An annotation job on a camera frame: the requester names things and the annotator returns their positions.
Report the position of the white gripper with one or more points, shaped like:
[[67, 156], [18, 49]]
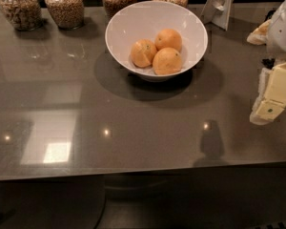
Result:
[[283, 31]]

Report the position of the orange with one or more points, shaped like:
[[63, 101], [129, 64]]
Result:
[[168, 38], [167, 61], [142, 53]]

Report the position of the white ceramic bowl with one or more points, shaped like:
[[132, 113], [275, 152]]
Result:
[[144, 20]]

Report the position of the far left glass nut jar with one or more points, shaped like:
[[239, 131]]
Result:
[[24, 15]]

